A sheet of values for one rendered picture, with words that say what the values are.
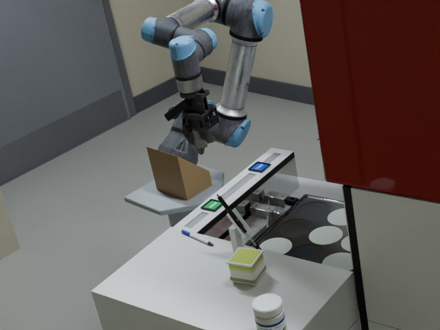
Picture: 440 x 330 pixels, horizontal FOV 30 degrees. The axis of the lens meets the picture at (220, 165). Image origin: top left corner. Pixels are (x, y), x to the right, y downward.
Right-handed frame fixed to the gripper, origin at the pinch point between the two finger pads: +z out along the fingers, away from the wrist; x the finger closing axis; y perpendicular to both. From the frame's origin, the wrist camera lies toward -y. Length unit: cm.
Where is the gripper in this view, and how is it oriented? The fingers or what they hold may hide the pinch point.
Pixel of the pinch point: (199, 150)
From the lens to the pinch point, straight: 247.7
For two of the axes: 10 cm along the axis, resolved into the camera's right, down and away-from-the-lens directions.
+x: 5.9, -4.6, 6.6
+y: 7.9, 1.4, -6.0
